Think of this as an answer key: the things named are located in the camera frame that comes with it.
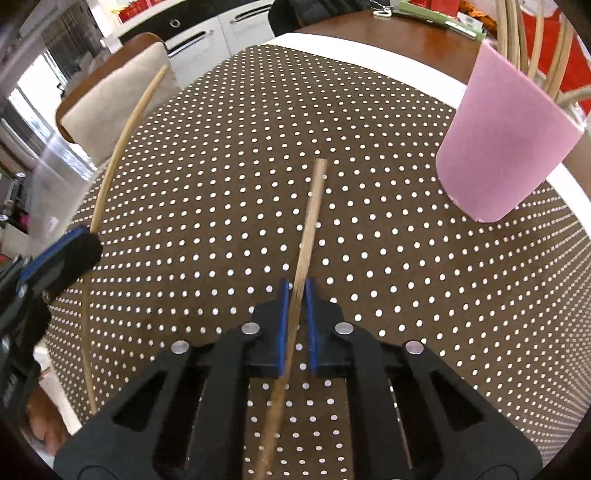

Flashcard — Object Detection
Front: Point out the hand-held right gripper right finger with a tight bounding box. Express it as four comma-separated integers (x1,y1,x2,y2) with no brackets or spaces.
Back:
305,278,543,480

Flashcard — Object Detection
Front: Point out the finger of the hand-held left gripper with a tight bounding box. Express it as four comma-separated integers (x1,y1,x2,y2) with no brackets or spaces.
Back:
28,224,103,305
0,225,81,296

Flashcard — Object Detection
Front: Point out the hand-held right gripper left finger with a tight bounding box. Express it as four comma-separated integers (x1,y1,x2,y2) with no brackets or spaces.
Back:
53,279,291,480

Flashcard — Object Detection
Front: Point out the light wooden chopstick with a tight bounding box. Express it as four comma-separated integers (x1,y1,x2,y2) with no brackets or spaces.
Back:
83,64,171,416
254,158,329,480

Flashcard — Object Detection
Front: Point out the pink cup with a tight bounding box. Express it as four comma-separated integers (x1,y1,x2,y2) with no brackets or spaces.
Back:
435,42,583,223

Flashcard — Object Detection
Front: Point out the bunch of wooden chopsticks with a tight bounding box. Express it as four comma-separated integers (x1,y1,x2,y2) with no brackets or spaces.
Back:
494,0,591,109

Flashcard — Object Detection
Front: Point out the person's left hand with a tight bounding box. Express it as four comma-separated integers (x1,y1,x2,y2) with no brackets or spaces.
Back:
25,388,70,457

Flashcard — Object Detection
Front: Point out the clear plastic sheet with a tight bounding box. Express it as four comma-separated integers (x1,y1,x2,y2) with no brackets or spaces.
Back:
28,134,112,241

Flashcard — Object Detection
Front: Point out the beige chair cushion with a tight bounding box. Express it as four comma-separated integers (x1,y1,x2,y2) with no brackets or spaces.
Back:
60,41,181,164

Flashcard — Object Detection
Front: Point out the brown polka dot tablecloth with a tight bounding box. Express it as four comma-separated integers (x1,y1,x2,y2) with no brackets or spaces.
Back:
44,31,591,480

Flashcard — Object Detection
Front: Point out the wooden chair with cushion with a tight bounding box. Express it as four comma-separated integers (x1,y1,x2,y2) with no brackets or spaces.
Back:
55,33,169,144

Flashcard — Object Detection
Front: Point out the red box with gold print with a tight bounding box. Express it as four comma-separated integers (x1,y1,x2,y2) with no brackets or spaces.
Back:
117,0,160,21

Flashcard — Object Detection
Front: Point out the white and black sideboard cabinet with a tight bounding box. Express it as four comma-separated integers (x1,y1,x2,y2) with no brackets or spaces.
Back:
115,0,278,58

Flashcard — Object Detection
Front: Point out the green tray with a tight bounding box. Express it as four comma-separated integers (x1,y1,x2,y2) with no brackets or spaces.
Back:
399,0,488,40

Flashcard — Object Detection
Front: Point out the orange snack packet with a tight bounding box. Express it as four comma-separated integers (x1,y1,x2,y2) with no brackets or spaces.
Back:
459,0,490,19

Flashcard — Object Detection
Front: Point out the red gift bag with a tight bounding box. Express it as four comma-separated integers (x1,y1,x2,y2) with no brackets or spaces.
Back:
522,14,591,112

